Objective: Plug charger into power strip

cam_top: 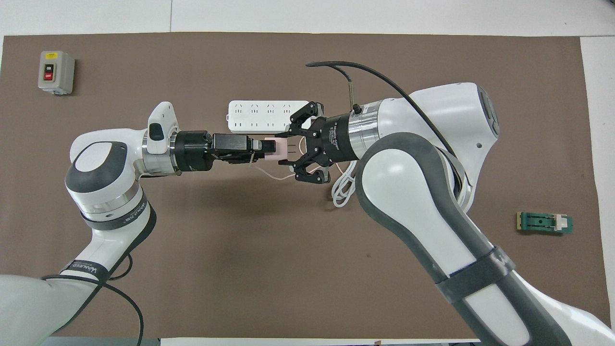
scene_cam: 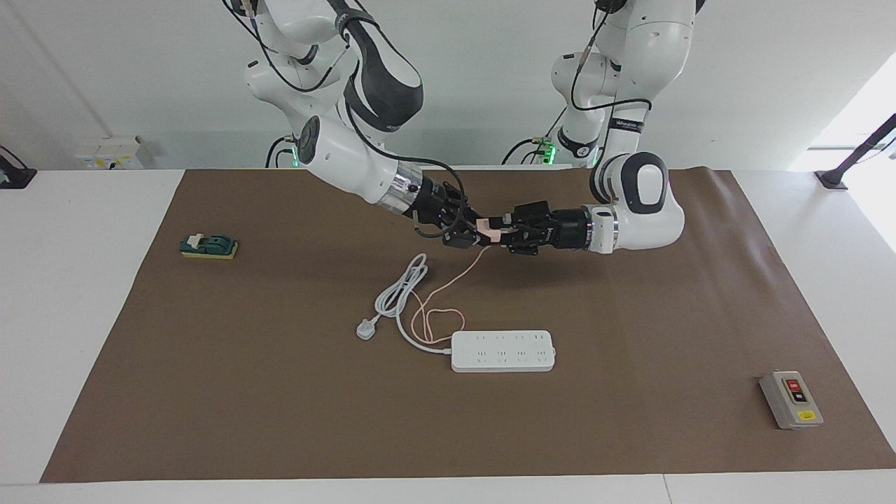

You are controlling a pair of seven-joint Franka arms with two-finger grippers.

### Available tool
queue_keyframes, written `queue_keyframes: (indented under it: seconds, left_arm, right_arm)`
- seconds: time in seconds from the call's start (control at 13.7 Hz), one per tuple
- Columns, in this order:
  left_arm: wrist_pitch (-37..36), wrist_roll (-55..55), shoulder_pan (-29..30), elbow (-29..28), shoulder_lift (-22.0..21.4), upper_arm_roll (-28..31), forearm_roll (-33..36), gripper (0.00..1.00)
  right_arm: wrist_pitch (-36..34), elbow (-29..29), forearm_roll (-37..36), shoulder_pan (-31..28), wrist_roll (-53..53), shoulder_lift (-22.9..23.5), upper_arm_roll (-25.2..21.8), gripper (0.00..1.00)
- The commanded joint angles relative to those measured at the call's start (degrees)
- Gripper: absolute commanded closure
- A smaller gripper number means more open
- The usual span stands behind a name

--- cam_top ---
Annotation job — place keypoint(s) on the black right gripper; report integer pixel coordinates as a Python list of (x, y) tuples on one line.
[(334, 139)]

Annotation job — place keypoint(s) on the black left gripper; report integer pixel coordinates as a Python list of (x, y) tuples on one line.
[(230, 149)]

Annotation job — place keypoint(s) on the pink charger block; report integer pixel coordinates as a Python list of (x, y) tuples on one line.
[(277, 150)]

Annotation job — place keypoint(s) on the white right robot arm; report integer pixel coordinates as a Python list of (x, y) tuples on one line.
[(432, 192)]

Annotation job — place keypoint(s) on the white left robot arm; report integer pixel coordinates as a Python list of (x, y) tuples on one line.
[(101, 192)]

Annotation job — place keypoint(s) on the white power strip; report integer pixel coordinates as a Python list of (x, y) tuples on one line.
[(259, 115)]

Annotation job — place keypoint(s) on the brown table mat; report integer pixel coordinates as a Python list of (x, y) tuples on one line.
[(288, 269)]

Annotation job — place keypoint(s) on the grey on off switch box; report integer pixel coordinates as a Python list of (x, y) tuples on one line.
[(56, 72)]

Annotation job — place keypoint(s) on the green knife switch yellow base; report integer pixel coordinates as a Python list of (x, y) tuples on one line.
[(540, 223)]

